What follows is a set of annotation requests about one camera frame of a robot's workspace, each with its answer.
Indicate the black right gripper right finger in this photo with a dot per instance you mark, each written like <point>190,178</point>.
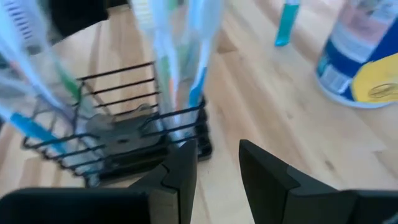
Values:
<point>264,186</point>

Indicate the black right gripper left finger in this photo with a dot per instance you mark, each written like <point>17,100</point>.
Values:
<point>177,186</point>

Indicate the purple toothbrush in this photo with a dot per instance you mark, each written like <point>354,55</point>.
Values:
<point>21,28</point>

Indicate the green toothbrush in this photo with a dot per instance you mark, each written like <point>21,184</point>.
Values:
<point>70,84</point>
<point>164,67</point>

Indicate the blue toothbrush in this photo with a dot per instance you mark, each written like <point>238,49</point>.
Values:
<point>197,87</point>
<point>34,130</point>

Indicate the white wipes canister blue label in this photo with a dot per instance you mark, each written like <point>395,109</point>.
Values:
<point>357,62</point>

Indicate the teal mouthwash bottle white cap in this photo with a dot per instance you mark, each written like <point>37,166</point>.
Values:
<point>286,25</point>

